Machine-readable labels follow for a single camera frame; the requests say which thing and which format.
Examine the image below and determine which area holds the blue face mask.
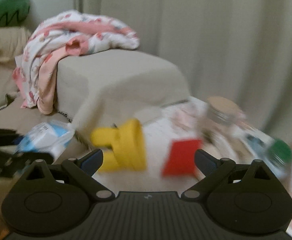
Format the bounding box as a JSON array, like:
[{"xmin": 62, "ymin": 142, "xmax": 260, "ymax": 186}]
[{"xmin": 16, "ymin": 120, "xmax": 75, "ymax": 161}]

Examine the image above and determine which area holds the yellow plush toy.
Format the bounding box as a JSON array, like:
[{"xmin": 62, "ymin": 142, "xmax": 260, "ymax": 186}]
[{"xmin": 90, "ymin": 119, "xmax": 147, "ymax": 172}]

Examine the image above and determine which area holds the green capped bottle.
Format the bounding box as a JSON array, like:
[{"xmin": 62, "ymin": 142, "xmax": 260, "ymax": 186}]
[{"xmin": 242, "ymin": 133, "xmax": 292, "ymax": 180}]

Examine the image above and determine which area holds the grey sofa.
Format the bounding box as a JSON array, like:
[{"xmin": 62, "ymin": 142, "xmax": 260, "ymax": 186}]
[{"xmin": 0, "ymin": 48, "xmax": 189, "ymax": 205}]

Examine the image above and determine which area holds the beige cushion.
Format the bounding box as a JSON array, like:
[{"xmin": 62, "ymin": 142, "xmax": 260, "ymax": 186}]
[{"xmin": 0, "ymin": 27, "xmax": 31, "ymax": 66}]

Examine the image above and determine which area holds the beige curtain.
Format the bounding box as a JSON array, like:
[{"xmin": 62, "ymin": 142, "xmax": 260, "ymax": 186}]
[{"xmin": 75, "ymin": 0, "xmax": 292, "ymax": 142}]

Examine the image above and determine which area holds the pink floral blanket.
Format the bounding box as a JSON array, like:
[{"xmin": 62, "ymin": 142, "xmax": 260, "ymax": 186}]
[{"xmin": 12, "ymin": 10, "xmax": 140, "ymax": 115}]

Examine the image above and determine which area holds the green patterned cushion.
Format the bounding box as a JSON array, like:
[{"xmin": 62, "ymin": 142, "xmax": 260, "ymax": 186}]
[{"xmin": 0, "ymin": 0, "xmax": 30, "ymax": 28}]

